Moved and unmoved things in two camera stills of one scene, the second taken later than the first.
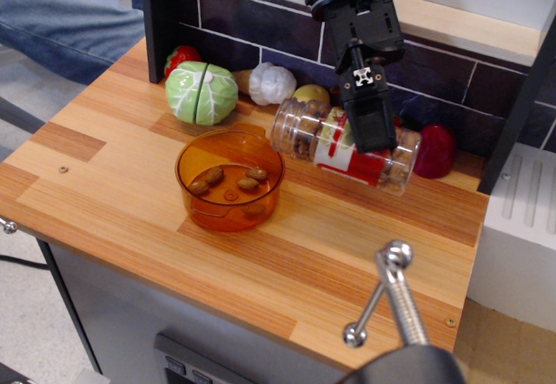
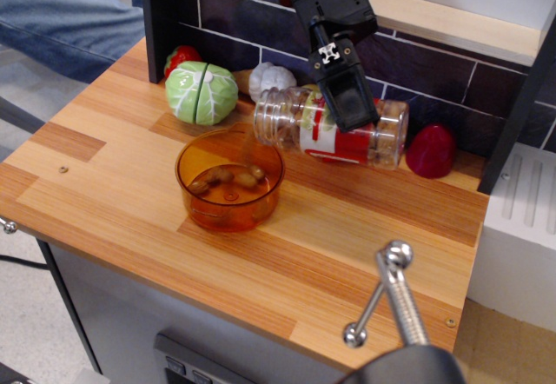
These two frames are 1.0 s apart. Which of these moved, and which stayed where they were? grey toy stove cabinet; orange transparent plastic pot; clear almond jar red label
Moved: clear almond jar red label
Stayed: orange transparent plastic pot; grey toy stove cabinet
